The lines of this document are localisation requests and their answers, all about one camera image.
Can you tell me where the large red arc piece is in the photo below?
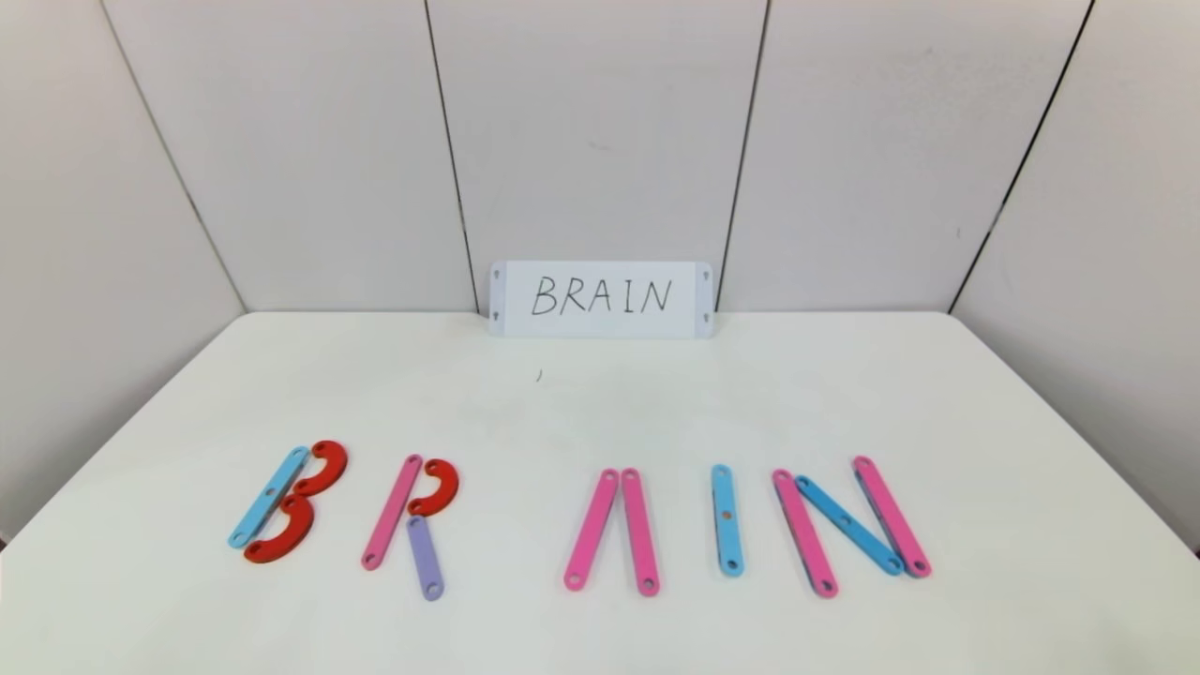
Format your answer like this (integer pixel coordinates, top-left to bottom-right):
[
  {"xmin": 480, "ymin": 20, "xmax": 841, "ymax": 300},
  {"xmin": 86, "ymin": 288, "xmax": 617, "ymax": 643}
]
[
  {"xmin": 243, "ymin": 494, "xmax": 316, "ymax": 564},
  {"xmin": 292, "ymin": 440, "xmax": 349, "ymax": 498}
]

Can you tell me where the white sign reading BRAIN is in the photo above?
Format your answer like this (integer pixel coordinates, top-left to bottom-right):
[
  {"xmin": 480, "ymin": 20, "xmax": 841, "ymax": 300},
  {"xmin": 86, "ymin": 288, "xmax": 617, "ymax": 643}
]
[{"xmin": 487, "ymin": 261, "xmax": 715, "ymax": 338}]

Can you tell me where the short purple bar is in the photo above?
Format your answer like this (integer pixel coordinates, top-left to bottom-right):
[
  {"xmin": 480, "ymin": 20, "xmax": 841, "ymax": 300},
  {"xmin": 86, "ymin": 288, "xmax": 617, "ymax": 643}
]
[{"xmin": 406, "ymin": 515, "xmax": 445, "ymax": 602}]

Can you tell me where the small red arc piece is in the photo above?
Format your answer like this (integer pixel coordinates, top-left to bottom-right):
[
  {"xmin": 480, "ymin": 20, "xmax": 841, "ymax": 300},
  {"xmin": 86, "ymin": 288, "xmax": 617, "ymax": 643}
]
[{"xmin": 408, "ymin": 457, "xmax": 460, "ymax": 518}]

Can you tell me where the long light blue flat bar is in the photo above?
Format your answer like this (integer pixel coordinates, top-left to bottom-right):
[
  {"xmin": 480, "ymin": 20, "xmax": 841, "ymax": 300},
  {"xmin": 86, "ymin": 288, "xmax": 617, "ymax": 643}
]
[{"xmin": 227, "ymin": 445, "xmax": 311, "ymax": 549}]

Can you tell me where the short blue bar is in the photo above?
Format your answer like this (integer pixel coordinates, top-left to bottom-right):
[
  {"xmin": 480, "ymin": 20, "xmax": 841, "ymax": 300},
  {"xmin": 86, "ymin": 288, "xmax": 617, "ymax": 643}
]
[{"xmin": 795, "ymin": 475, "xmax": 907, "ymax": 577}]

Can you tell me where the blue bar with orange hole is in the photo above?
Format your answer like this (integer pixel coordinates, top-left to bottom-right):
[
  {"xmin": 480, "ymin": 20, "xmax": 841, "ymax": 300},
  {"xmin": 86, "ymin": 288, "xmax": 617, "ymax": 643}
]
[{"xmin": 710, "ymin": 463, "xmax": 746, "ymax": 578}]

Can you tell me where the pink bar with holes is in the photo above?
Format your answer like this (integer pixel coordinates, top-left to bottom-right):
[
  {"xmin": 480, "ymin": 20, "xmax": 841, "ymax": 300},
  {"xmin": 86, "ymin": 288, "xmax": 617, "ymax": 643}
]
[
  {"xmin": 562, "ymin": 468, "xmax": 622, "ymax": 593},
  {"xmin": 852, "ymin": 455, "xmax": 934, "ymax": 579},
  {"xmin": 772, "ymin": 469, "xmax": 841, "ymax": 600},
  {"xmin": 360, "ymin": 454, "xmax": 424, "ymax": 572},
  {"xmin": 620, "ymin": 467, "xmax": 662, "ymax": 598}
]

